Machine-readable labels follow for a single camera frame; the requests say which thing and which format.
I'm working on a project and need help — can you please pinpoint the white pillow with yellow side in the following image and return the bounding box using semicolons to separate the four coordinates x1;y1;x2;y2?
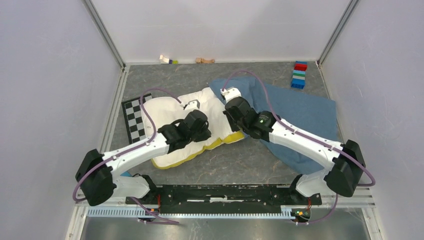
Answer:
142;87;245;169

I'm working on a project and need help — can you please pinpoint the blue fabric pillowcase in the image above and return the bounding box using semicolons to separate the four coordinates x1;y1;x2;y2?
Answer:
208;76;339;175

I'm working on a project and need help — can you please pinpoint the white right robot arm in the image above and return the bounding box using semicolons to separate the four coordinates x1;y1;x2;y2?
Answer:
224;96;365;204

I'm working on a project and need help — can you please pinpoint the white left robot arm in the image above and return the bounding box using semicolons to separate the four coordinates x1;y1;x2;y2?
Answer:
75;109;212;206

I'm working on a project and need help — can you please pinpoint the black white checkerboard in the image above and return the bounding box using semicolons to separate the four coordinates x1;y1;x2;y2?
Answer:
121;93;153;144

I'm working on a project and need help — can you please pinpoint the small wooden toy piece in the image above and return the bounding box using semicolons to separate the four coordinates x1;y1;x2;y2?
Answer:
195;57;215;64

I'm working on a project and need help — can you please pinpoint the blue green white block stack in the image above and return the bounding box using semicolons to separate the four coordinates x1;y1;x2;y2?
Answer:
290;70;306;90

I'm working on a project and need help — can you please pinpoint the small white coloured toy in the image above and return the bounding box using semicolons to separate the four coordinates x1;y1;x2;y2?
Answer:
159;54;179;65

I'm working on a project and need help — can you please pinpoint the red and blue block stack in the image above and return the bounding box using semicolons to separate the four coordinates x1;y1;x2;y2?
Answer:
294;61;308;72

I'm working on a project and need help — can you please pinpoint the light blue toothed strip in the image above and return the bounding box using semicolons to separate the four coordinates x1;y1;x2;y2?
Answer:
87;206;294;220

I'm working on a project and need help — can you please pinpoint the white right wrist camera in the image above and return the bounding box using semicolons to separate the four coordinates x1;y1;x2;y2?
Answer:
220;87;242;103

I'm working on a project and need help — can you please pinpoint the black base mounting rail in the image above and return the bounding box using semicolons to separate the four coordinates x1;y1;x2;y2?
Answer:
138;184;322;214

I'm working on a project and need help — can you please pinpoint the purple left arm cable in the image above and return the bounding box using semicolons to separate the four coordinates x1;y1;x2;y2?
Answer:
72;87;186;226

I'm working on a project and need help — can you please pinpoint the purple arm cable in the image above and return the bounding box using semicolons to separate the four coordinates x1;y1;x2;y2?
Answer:
72;87;186;226
221;69;377;226

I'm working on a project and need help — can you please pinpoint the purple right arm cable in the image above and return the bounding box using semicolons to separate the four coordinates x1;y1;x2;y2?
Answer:
221;69;377;226

